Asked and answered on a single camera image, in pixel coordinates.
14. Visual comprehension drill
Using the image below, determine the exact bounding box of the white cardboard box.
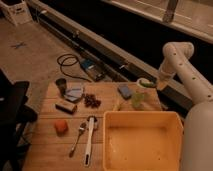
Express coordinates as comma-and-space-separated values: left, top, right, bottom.
0, 0, 32, 26

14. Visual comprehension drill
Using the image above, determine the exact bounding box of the dark metal cup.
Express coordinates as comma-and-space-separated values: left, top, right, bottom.
55, 78, 67, 96

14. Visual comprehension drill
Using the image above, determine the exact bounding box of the black cable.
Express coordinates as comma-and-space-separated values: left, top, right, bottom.
56, 53, 92, 83

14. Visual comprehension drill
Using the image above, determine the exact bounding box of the yellow plastic bin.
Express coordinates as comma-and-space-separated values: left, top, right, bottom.
103, 111, 183, 171

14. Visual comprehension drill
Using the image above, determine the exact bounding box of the blue grey cloth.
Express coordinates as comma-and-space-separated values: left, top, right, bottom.
64, 85, 84, 103

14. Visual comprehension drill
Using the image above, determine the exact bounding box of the white paper cup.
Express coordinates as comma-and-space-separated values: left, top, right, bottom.
136, 78, 150, 93

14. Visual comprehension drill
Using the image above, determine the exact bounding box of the bunch of purple grapes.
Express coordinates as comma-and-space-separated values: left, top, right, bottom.
84, 94, 101, 108

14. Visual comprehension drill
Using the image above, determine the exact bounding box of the blue sponge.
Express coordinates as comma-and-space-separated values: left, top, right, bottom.
118, 85, 132, 99

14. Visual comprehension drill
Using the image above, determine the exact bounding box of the metal spoon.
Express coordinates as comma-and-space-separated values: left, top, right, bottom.
69, 122, 86, 158

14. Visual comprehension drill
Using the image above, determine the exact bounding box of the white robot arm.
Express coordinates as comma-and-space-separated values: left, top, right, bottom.
157, 42, 213, 171

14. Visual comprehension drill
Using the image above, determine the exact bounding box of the blue power supply box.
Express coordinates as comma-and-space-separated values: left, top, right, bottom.
80, 59, 105, 82

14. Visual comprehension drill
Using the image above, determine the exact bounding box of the black chair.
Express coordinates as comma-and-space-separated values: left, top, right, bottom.
0, 69, 38, 171

